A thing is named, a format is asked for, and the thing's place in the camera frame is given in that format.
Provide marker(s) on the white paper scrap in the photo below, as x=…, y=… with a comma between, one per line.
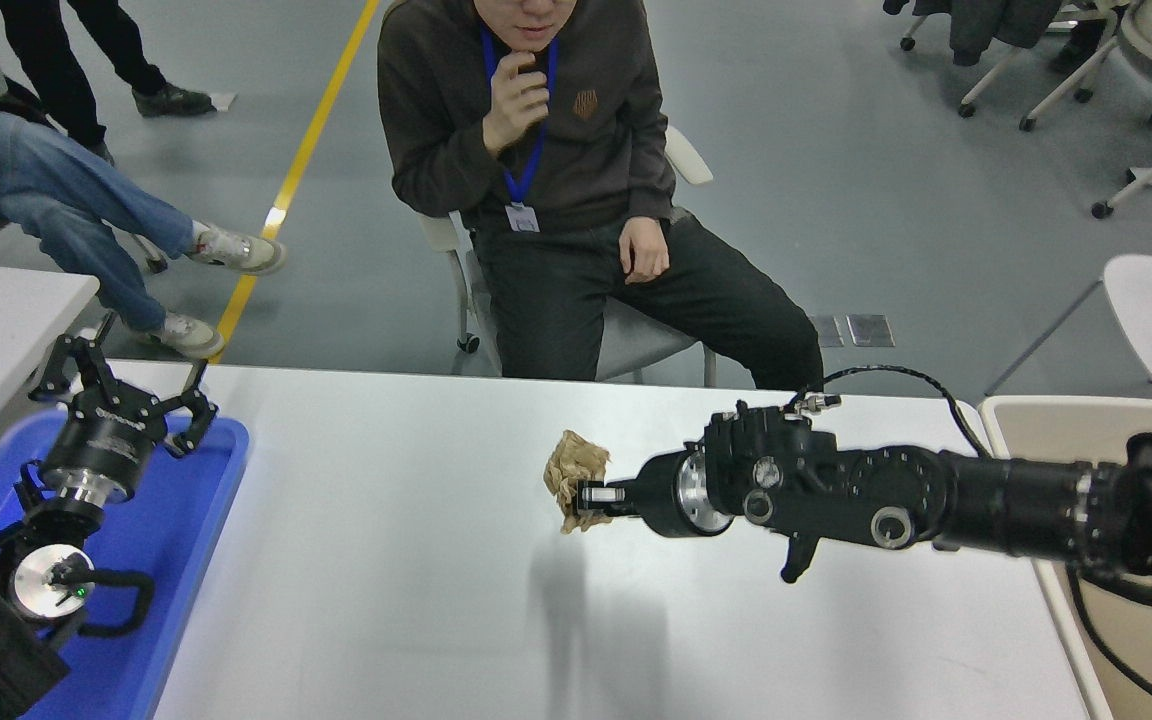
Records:
x=228, y=101

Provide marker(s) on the person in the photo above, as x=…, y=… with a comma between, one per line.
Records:
x=436, y=120
x=56, y=190
x=41, y=60

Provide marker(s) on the metal floor plate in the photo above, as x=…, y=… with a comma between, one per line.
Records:
x=829, y=330
x=870, y=328

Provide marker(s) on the tan paper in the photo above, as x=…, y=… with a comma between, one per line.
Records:
x=571, y=465

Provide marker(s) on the person's right hand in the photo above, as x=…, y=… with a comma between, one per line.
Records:
x=514, y=105

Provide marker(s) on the white-legged office chair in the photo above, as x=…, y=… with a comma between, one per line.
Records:
x=991, y=84

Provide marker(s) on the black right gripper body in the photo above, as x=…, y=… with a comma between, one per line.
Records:
x=656, y=495

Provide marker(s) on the white and grey office chair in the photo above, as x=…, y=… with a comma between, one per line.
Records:
x=636, y=345

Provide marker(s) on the large pale bin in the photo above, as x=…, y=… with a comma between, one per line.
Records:
x=1066, y=425

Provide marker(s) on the person's left hand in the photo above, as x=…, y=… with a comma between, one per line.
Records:
x=644, y=250

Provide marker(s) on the blue plastic tray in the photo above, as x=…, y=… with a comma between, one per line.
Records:
x=166, y=560

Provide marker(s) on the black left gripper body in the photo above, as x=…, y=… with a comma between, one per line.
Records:
x=101, y=435

